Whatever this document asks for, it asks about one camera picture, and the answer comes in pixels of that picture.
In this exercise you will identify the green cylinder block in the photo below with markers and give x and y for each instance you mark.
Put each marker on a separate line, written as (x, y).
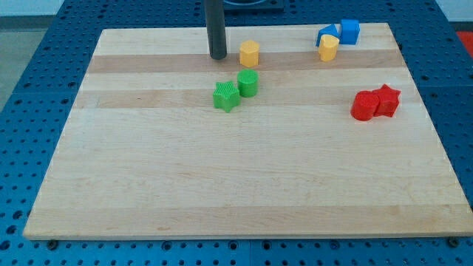
(248, 83)

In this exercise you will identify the green star block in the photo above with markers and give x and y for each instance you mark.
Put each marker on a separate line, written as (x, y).
(226, 96)

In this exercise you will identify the yellow heart block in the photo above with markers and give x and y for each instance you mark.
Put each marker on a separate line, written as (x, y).
(328, 47)

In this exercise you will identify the yellow hexagon block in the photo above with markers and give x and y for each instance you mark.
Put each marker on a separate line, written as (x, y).
(249, 53)

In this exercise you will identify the blue cube block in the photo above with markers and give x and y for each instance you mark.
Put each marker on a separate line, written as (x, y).
(349, 31)

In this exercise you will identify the wooden board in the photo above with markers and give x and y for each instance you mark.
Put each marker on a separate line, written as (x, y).
(145, 155)

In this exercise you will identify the blue triangle block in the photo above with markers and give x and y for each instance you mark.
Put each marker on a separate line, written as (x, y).
(328, 30)

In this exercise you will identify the red cylinder block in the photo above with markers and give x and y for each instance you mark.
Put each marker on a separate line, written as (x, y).
(364, 105)

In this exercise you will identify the red star block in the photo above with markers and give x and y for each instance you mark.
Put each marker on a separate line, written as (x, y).
(388, 101)

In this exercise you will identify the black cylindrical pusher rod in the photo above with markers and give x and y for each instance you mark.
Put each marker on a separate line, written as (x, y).
(215, 25)

